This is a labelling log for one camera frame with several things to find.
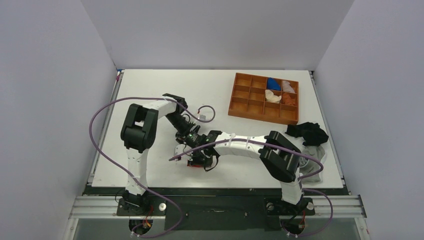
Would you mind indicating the orange rolled underwear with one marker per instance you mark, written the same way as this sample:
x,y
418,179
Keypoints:
x,y
288,100

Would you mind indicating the black underwear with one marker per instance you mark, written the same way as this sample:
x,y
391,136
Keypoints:
x,y
312,133

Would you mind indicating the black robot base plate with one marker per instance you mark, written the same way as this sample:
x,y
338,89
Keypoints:
x,y
212,209

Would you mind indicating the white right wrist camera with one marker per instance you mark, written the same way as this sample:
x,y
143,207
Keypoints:
x,y
179,149

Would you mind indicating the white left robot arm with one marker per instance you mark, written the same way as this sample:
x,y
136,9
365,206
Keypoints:
x,y
139,132

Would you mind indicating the cream rolled underwear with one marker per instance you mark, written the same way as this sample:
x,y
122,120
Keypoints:
x,y
271,97

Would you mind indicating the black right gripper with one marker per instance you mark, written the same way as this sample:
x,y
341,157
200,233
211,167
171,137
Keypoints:
x,y
206,157

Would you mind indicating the red underwear white trim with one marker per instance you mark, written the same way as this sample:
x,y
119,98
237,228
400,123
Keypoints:
x,y
195,163

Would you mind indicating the blue rolled underwear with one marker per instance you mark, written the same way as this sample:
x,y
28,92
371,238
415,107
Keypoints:
x,y
272,84

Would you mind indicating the grey underwear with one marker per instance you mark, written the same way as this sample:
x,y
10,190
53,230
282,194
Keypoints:
x,y
306,166

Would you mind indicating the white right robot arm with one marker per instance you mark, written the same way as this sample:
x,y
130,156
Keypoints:
x,y
279,156

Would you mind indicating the wooden compartment tray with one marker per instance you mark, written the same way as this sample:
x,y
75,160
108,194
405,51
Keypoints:
x,y
248,100

